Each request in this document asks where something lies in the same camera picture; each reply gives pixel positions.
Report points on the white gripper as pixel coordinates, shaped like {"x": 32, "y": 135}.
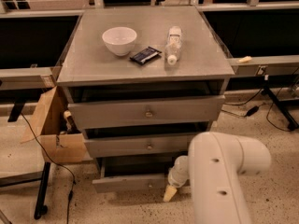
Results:
{"x": 178, "y": 175}

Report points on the grey bottom drawer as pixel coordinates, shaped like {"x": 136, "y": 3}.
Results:
{"x": 124, "y": 182}

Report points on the grey drawer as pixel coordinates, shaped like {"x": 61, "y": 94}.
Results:
{"x": 124, "y": 113}
{"x": 137, "y": 145}
{"x": 124, "y": 182}

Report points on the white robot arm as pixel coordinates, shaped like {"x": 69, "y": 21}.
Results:
{"x": 212, "y": 166}

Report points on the grey middle drawer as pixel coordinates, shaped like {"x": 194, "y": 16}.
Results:
{"x": 137, "y": 145}

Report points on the grey top drawer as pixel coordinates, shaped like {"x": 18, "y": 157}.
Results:
{"x": 124, "y": 113}

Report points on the grey drawer cabinet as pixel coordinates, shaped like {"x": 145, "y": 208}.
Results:
{"x": 141, "y": 83}

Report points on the black table leg left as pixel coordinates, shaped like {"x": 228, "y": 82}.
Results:
{"x": 41, "y": 208}

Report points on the brown cardboard box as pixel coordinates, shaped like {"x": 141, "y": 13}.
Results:
{"x": 46, "y": 126}

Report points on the black stand leg right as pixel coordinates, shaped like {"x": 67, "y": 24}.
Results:
{"x": 293, "y": 125}

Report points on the dark blue snack packet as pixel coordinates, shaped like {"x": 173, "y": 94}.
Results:
{"x": 145, "y": 55}

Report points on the clear plastic water bottle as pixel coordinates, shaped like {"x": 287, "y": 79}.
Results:
{"x": 173, "y": 45}

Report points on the small yellow foam piece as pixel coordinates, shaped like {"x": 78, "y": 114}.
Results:
{"x": 245, "y": 59}

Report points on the white ceramic bowl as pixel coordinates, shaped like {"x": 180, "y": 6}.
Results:
{"x": 119, "y": 40}

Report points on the wall power outlet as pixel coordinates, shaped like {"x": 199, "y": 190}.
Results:
{"x": 261, "y": 70}

